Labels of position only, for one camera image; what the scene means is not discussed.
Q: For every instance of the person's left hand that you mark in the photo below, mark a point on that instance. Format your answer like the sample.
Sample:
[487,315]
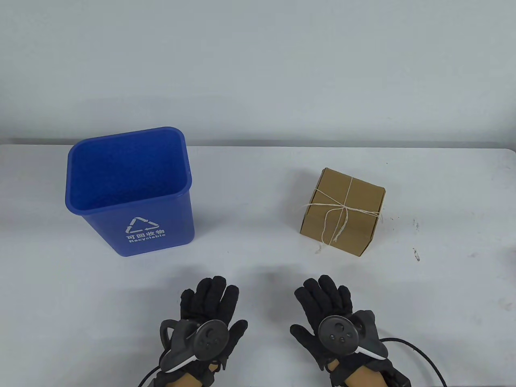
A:
[213,298]

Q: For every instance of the person's right hand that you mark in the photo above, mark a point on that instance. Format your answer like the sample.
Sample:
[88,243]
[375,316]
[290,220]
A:
[322,298]

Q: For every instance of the brown cardboard box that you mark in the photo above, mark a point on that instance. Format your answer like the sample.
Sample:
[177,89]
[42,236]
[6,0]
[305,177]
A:
[363,229]

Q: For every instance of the person's right forearm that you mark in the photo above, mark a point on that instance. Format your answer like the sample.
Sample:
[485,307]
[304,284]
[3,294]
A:
[358,379]

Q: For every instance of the person's left forearm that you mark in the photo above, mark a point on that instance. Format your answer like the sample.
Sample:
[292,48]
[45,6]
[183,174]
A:
[185,379]

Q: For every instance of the black right wrist box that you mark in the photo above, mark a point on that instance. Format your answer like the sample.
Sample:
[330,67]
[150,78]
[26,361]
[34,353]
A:
[397,379]

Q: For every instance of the grey right hand controller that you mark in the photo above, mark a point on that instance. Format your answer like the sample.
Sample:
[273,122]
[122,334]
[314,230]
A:
[336,332]

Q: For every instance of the grey hand controller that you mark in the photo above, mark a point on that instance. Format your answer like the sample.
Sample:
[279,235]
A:
[336,332]
[209,338]

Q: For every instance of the grey left hand controller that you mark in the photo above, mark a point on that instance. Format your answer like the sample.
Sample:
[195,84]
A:
[209,338]

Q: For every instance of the blue plastic recycling bin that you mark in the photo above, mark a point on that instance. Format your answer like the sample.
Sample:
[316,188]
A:
[121,177]

